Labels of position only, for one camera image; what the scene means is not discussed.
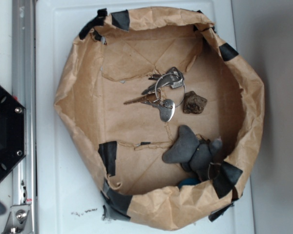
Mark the metal corner bracket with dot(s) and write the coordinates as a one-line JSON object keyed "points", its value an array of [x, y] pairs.
{"points": [[19, 220]]}

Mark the silver key bunch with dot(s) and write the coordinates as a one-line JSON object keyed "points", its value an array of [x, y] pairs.
{"points": [[152, 96]]}

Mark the grey plush elephant toy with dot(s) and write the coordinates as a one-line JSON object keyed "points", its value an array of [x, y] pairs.
{"points": [[193, 154]]}

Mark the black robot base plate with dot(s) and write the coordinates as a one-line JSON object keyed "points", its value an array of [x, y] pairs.
{"points": [[12, 133]]}

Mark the brown rock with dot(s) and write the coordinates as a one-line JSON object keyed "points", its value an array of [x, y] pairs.
{"points": [[193, 103]]}

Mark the aluminium rail frame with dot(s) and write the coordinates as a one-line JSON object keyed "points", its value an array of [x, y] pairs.
{"points": [[24, 88]]}

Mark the brown paper bag bin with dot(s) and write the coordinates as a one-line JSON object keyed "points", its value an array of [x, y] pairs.
{"points": [[110, 62]]}

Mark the blue ball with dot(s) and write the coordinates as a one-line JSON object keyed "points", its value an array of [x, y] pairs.
{"points": [[188, 182]]}

